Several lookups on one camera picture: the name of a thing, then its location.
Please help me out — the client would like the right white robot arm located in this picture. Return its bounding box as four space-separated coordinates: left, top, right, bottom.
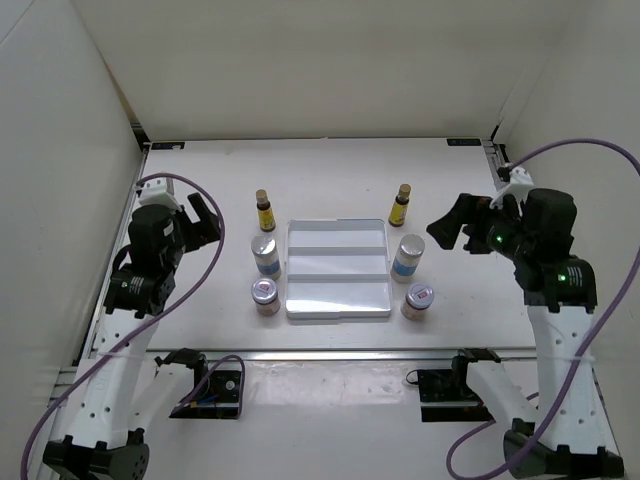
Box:
426 188 624 479

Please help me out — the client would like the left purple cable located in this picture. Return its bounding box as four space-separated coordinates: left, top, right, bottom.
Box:
19 172 227 479

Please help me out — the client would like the purple cable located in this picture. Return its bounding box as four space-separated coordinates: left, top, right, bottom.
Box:
446 138 640 479
19 172 227 479

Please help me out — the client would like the left yellow sauce bottle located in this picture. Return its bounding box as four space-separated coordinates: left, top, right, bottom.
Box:
256 189 276 232

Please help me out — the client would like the right yellow sauce bottle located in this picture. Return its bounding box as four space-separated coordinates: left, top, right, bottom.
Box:
388 184 411 227

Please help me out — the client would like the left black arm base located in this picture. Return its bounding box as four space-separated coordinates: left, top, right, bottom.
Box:
154 348 246 420

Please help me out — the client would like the white tiered organizer tray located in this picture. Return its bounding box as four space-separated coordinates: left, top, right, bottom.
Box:
284 218 393 323

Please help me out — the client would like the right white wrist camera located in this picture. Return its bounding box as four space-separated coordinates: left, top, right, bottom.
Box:
490 163 535 209

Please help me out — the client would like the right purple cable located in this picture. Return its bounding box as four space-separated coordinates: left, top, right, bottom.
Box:
446 138 640 479

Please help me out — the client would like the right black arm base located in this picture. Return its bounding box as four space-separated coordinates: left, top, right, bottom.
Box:
405 348 501 423

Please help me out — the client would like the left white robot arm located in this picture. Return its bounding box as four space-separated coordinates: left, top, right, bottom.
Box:
42 193 225 479

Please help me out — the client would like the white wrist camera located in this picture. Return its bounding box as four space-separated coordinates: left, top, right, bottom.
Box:
136 177 182 212
490 163 535 209

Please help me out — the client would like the yellow sauce bottle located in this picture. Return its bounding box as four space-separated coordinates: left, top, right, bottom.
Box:
256 189 276 232
388 184 411 227

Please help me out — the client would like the brown spice jar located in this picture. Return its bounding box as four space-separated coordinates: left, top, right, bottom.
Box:
251 278 280 316
401 283 435 321

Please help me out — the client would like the blue-label silver-cap jar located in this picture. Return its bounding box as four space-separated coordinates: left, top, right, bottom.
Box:
390 234 425 283
251 235 281 281

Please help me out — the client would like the aluminium table rail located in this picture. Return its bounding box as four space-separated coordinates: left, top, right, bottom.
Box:
54 344 596 366

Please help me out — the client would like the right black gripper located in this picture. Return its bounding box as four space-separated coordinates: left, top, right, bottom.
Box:
426 193 533 262

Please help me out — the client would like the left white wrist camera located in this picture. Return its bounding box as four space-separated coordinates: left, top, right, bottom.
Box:
136 177 182 212

